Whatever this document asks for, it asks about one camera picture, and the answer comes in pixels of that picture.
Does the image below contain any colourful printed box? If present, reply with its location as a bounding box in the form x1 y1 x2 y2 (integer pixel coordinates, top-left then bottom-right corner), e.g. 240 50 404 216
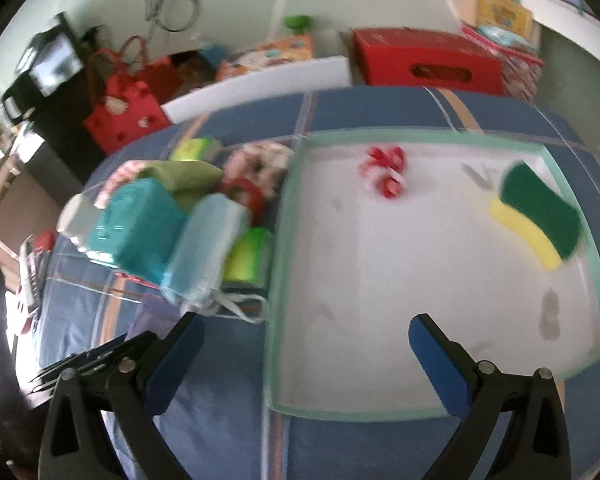
215 36 315 81

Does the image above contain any yellow cardboard box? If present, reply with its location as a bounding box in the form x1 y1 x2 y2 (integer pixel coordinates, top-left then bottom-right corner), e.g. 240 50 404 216
457 0 535 36

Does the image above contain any light green cloth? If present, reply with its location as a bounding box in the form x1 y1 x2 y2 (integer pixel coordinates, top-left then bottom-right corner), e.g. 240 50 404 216
137 160 226 211

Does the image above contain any green tissue packet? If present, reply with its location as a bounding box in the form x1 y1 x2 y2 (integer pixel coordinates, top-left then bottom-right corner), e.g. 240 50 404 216
222 227 273 283
170 137 223 162

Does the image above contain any green plastic toy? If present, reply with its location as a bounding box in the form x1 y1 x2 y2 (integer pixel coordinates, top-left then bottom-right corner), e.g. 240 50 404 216
283 14 313 36

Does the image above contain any teal wet wipes pack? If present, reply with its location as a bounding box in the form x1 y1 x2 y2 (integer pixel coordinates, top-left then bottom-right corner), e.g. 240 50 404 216
87 177 188 283

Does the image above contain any red cardboard box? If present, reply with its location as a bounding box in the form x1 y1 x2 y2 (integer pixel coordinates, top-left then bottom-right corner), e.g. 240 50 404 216
352 27 506 95

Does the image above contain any yellow and green sponge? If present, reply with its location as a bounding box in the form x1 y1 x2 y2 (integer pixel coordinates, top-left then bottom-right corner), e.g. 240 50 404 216
489 161 583 273

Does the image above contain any pale blue wipes pack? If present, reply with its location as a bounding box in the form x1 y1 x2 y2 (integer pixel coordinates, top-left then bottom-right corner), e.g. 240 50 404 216
477 24 536 51

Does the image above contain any black cabinet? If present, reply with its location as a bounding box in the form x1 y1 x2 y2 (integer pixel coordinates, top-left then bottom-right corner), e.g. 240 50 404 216
10 105 98 196

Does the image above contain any white tray with green rim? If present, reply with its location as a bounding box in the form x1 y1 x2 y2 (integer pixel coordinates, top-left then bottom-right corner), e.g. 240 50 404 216
262 129 600 422

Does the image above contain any red patterned box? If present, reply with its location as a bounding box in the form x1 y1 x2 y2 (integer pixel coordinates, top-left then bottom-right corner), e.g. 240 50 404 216
462 25 543 103

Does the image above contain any red ring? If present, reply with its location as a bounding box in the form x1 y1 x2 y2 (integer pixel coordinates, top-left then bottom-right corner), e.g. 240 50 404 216
220 176 266 226

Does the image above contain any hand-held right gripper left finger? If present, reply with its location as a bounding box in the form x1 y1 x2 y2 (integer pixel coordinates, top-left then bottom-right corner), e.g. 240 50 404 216
39 312 206 480

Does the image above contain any red and white scrunchie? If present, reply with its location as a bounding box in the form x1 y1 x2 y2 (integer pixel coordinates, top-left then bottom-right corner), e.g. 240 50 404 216
357 145 410 200

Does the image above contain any blue plaid bed sheet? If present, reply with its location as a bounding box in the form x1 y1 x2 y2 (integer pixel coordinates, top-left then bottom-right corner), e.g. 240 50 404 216
37 85 600 480

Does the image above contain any pink zigzag towel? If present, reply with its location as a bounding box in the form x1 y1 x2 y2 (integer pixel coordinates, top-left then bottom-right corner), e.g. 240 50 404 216
94 159 153 208

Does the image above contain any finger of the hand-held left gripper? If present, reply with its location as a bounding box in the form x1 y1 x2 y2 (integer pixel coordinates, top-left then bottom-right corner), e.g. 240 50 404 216
30 332 153 398

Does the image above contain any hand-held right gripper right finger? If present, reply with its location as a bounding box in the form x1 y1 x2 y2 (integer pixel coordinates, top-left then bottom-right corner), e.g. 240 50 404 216
409 313 573 480

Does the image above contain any red tote bag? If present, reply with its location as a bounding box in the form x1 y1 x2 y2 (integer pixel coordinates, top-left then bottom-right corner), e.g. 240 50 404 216
82 35 176 155

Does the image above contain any black monitor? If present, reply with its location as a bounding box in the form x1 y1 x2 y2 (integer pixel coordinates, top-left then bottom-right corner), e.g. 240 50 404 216
0 12 86 126

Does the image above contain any pink floral cloth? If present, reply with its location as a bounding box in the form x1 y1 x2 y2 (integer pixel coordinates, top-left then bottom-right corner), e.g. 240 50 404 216
222 141 296 211

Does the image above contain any light blue face mask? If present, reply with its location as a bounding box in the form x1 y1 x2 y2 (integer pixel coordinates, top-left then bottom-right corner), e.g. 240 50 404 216
160 194 268 323

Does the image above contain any white foam board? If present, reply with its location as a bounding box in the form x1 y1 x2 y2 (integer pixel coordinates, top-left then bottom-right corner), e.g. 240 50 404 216
161 55 352 123

